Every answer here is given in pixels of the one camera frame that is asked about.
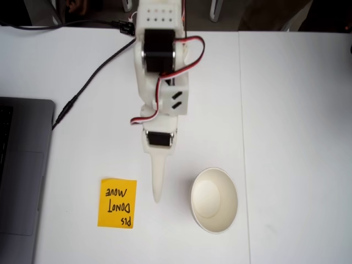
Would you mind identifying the black USB cable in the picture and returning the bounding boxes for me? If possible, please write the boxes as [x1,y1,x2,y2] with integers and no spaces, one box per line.
[0,19,120,30]

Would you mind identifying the brown paper cup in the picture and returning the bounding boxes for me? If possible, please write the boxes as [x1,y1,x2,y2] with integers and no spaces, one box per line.
[190,167,239,234]

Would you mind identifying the black controller board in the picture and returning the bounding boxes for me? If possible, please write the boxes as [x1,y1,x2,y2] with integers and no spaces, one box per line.
[118,19,137,36]

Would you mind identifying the yellow handwritten sticky note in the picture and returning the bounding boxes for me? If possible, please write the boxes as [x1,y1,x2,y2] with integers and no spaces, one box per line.
[97,178,138,229]

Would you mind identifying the person's hand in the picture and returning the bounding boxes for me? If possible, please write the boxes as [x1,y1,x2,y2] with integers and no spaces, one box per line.
[67,0,89,16]

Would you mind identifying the dark grey laptop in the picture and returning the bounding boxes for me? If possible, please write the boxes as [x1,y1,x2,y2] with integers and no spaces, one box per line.
[0,96,56,264]

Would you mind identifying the black power cable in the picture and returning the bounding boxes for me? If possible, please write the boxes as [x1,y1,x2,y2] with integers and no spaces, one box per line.
[51,38,137,130]

